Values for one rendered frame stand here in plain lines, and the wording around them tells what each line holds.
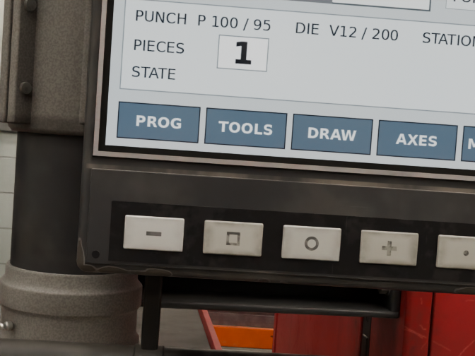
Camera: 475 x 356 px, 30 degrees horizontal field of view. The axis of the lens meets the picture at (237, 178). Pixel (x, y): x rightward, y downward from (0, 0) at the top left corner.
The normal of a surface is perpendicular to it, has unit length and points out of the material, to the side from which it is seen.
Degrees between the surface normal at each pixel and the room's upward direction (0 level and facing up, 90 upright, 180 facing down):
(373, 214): 90
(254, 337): 90
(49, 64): 90
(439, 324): 90
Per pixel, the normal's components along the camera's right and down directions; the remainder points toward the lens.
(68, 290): 0.14, -0.61
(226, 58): 0.06, 0.06
